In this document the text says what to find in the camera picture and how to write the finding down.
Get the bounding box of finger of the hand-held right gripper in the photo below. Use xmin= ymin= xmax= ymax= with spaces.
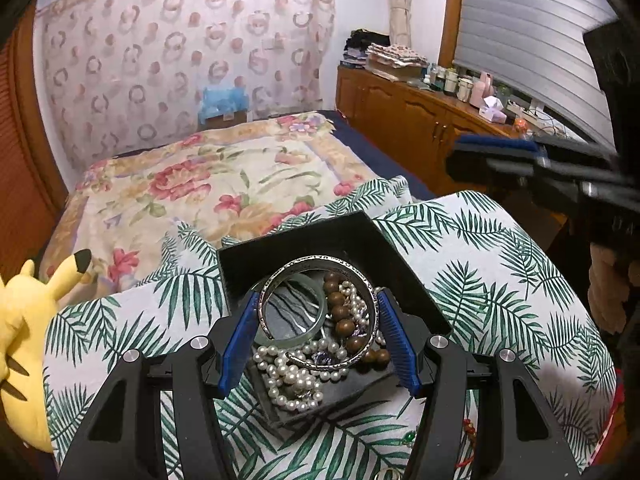
xmin=457 ymin=133 xmax=551 ymax=157
xmin=446 ymin=144 xmax=543 ymax=190

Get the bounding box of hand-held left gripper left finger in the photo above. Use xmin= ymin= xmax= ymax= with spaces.
xmin=57 ymin=290 xmax=262 ymax=480

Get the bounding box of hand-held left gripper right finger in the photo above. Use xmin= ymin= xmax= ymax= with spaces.
xmin=372 ymin=287 xmax=585 ymax=480

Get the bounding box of brown wooden bead bracelet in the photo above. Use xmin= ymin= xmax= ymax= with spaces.
xmin=322 ymin=272 xmax=394 ymax=367

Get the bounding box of white pearl necklace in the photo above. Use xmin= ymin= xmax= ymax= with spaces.
xmin=252 ymin=280 xmax=383 ymax=413

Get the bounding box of purple crystal hairpin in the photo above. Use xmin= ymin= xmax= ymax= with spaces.
xmin=312 ymin=349 xmax=347 ymax=367

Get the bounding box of green jade bangle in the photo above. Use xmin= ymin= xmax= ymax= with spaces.
xmin=259 ymin=271 xmax=329 ymax=347

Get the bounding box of engraved silver bangle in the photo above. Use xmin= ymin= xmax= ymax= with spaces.
xmin=255 ymin=254 xmax=385 ymax=373

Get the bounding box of black jewelry box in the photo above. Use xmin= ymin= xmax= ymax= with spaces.
xmin=216 ymin=211 xmax=453 ymax=431

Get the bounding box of person's right hand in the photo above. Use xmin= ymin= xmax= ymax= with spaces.
xmin=589 ymin=244 xmax=632 ymax=335

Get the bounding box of pink tissue box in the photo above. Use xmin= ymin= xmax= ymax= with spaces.
xmin=479 ymin=96 xmax=509 ymax=124

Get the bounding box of white power strip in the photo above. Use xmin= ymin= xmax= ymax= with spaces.
xmin=507 ymin=102 xmax=547 ymax=129

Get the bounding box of group of cosmetic bottles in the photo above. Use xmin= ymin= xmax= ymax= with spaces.
xmin=422 ymin=62 xmax=497 ymax=107

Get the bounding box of wooden cabinet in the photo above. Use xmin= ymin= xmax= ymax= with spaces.
xmin=335 ymin=62 xmax=621 ymax=203

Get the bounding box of dark blue bed sheet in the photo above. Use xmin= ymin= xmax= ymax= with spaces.
xmin=320 ymin=110 xmax=437 ymax=202

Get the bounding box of green leaf print cloth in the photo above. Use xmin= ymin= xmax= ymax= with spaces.
xmin=42 ymin=175 xmax=619 ymax=480

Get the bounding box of grey window blind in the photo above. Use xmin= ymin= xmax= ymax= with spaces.
xmin=452 ymin=0 xmax=621 ymax=157

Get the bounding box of patterned folded cloth stack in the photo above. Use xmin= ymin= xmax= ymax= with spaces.
xmin=365 ymin=42 xmax=432 ymax=84

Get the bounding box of floral blanket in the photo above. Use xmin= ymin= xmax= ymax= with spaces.
xmin=37 ymin=110 xmax=389 ymax=294

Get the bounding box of dark folded clothes stack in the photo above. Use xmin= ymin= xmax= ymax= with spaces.
xmin=342 ymin=30 xmax=392 ymax=68

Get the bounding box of cream tied curtain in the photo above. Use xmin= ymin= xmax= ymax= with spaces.
xmin=382 ymin=0 xmax=417 ymax=48

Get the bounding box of yellow plush toy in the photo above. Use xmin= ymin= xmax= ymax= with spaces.
xmin=0 ymin=249 xmax=93 ymax=453

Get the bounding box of brown louvred wardrobe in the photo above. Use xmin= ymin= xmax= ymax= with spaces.
xmin=0 ymin=10 xmax=69 ymax=281

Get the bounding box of red string bracelet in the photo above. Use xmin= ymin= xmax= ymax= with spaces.
xmin=460 ymin=417 xmax=477 ymax=462

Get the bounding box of wooden window frame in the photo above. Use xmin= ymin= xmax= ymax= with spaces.
xmin=438 ymin=0 xmax=467 ymax=68

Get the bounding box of ring patterned curtain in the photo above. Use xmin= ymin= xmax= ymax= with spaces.
xmin=32 ymin=0 xmax=337 ymax=177

